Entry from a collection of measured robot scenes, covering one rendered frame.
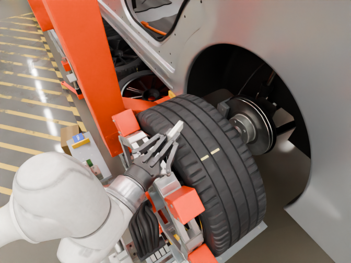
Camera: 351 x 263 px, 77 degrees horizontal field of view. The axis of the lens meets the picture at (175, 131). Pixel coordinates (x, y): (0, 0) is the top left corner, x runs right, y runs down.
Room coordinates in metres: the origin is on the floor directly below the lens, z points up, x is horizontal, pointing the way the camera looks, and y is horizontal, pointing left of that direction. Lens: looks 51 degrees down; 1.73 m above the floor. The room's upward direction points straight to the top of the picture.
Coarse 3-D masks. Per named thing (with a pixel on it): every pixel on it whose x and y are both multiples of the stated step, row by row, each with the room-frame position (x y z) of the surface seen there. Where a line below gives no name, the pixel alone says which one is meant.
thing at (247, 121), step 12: (240, 108) 0.78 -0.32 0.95; (252, 108) 0.72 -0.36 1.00; (228, 120) 0.82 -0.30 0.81; (240, 120) 0.72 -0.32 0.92; (252, 120) 0.70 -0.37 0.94; (264, 120) 0.66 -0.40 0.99; (252, 132) 0.67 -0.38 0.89; (264, 132) 0.64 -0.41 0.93; (252, 144) 0.66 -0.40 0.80; (264, 144) 0.61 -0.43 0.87
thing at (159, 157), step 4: (172, 140) 0.37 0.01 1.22; (168, 144) 0.36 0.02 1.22; (164, 148) 0.35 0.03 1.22; (168, 148) 0.35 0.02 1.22; (160, 152) 0.33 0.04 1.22; (164, 152) 0.33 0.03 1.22; (168, 152) 0.35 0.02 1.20; (156, 156) 0.32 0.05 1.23; (160, 156) 0.32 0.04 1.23; (164, 156) 0.33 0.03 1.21; (156, 160) 0.31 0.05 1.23; (160, 160) 0.32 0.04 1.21; (152, 164) 0.29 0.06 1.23
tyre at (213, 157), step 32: (192, 96) 0.64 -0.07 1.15; (160, 128) 0.46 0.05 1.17; (192, 128) 0.45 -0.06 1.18; (224, 128) 0.46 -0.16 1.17; (192, 160) 0.34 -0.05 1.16; (224, 160) 0.36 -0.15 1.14; (224, 192) 0.27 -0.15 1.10; (256, 192) 0.29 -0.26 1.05; (224, 224) 0.20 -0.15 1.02; (256, 224) 0.24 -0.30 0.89
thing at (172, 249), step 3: (171, 246) 0.31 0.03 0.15; (171, 249) 0.29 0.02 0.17; (174, 249) 0.29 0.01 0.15; (171, 252) 0.28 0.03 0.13; (174, 252) 0.28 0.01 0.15; (177, 252) 0.28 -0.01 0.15; (174, 255) 0.25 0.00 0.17; (177, 255) 0.26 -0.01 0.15; (174, 258) 0.25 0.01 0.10; (177, 258) 0.24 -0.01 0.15; (180, 258) 0.24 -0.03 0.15; (177, 261) 0.22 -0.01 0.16; (180, 261) 0.22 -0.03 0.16
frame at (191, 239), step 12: (132, 144) 0.43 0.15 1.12; (132, 156) 0.61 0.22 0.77; (156, 180) 0.30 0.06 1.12; (168, 180) 0.30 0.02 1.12; (168, 192) 0.27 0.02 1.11; (156, 216) 0.35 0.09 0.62; (168, 216) 0.35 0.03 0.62; (168, 228) 0.29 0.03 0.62; (180, 228) 0.19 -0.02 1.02; (192, 228) 0.20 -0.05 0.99; (192, 240) 0.17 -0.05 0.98; (180, 252) 0.17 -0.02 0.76
